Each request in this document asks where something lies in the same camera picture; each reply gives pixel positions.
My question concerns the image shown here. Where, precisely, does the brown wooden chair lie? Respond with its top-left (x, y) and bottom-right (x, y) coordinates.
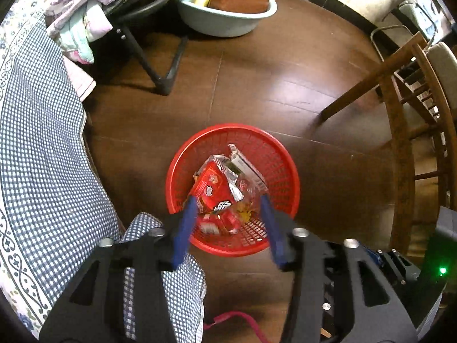
top-left (319, 32), bottom-right (452, 254)

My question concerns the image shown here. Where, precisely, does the red snack bag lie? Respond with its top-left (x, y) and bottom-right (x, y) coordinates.
top-left (184, 157), bottom-right (250, 234)

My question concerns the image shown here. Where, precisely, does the red plastic mesh basket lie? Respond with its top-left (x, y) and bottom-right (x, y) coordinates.
top-left (166, 124), bottom-right (300, 257)

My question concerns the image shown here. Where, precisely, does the pink cable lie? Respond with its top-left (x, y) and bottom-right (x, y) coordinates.
top-left (204, 311), bottom-right (266, 343)

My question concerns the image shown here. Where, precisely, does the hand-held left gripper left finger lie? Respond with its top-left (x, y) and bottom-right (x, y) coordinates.
top-left (39, 196), bottom-right (199, 343)

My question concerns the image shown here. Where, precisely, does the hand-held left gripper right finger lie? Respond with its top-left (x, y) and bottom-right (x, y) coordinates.
top-left (260, 195), bottom-right (418, 343)

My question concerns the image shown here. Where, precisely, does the yellow snack wrapper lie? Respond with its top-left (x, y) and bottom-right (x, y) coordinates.
top-left (232, 202), bottom-right (256, 222)

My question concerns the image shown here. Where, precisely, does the clear wrapper with red print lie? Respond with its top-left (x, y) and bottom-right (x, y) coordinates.
top-left (228, 143), bottom-right (268, 204)

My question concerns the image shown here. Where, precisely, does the light blue plastic basin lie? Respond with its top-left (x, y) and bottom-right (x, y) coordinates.
top-left (174, 0), bottom-right (278, 37)

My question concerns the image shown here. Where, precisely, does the blue checkered bedsheet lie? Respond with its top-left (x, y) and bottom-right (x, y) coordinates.
top-left (0, 14), bottom-right (208, 342)

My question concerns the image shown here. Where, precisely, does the pale green pink cloth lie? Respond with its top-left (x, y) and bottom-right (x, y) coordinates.
top-left (59, 0), bottom-right (113, 65)

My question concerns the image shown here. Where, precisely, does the blue floral bedsheet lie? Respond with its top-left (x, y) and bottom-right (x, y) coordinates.
top-left (0, 0), bottom-right (45, 334)

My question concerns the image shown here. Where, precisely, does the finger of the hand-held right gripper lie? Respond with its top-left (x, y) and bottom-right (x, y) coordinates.
top-left (320, 254), bottom-right (348, 340)

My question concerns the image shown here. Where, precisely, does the pink striped cloth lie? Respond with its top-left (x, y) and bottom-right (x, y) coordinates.
top-left (64, 57), bottom-right (97, 102)

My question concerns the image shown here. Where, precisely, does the white chair cushion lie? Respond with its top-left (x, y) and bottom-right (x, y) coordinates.
top-left (426, 42), bottom-right (457, 115)

